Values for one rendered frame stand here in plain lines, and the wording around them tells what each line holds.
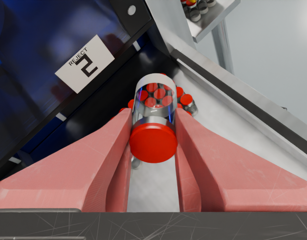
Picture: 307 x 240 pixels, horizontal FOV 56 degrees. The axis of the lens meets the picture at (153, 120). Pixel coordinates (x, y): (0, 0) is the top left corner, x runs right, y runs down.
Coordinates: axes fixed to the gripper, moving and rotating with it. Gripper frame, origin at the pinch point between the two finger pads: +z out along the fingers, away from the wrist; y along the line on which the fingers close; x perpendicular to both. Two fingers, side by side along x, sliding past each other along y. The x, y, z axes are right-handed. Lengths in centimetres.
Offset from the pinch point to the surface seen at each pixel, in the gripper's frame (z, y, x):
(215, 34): 79, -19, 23
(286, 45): 134, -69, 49
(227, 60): 85, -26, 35
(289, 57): 127, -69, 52
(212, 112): 31.5, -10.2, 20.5
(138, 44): 49, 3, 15
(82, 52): 31.2, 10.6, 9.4
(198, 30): 49, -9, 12
